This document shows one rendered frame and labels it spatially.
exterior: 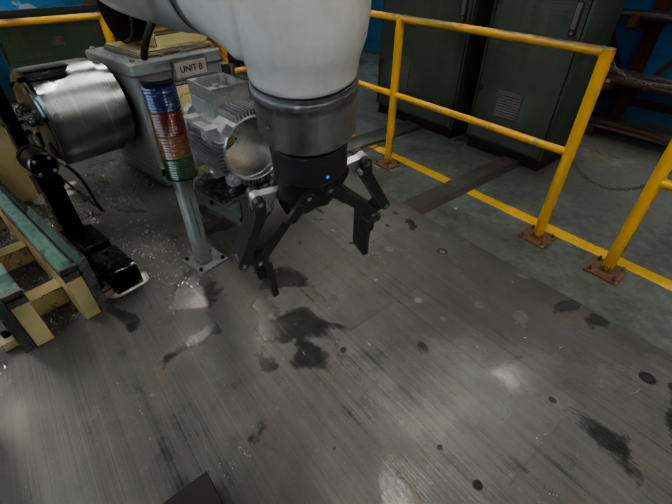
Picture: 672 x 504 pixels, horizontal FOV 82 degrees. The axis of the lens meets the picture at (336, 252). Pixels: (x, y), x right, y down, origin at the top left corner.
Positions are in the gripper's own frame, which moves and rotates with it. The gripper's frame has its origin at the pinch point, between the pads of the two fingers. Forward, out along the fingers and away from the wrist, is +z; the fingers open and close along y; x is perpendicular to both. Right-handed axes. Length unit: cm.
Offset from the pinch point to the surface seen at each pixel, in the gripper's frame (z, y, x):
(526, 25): 72, -244, -159
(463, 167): 162, -197, -137
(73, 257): 17, 35, -36
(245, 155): 25, -8, -59
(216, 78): 8, -7, -70
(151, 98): -5.6, 10.3, -42.2
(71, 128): 15, 30, -78
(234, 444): 23.0, 20.2, 8.8
